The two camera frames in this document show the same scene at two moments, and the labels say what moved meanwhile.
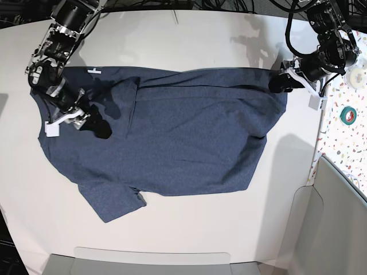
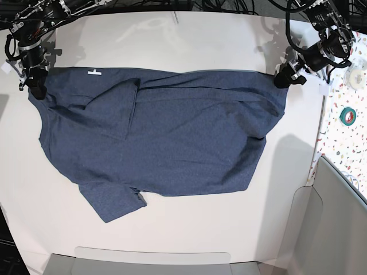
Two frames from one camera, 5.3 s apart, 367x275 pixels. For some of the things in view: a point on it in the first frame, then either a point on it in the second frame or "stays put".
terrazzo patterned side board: [343, 136] stays put
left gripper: [90, 120] to [35, 79]
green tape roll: [348, 116] stays put
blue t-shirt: [174, 133] stays put
